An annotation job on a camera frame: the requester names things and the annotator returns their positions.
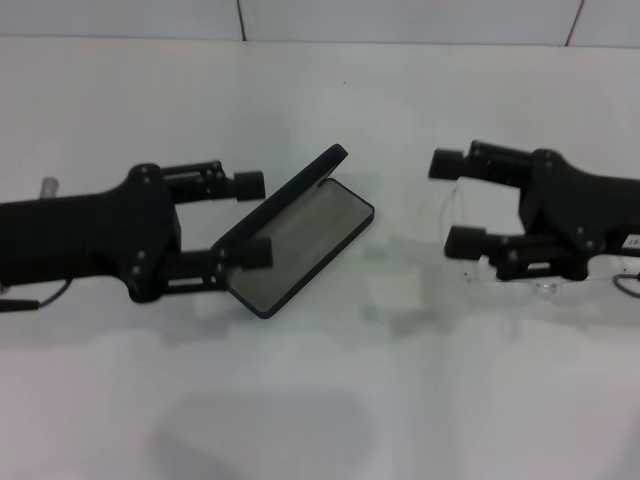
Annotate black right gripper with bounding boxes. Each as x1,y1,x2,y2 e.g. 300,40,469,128
427,140,640,282

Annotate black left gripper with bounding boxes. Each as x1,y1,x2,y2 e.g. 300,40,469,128
0,162,182,304

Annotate black glasses case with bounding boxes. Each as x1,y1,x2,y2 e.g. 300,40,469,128
211,143,375,320

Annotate clear frame glasses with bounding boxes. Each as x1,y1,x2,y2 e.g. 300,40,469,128
444,179,640,306

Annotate left wrist cable with plug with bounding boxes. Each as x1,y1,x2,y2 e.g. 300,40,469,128
0,279,69,312

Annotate wrist cable with plug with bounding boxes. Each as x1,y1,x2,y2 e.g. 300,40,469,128
613,272,640,297
0,279,69,312

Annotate right wrist cable with plug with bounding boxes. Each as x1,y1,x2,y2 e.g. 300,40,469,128
613,272,640,297

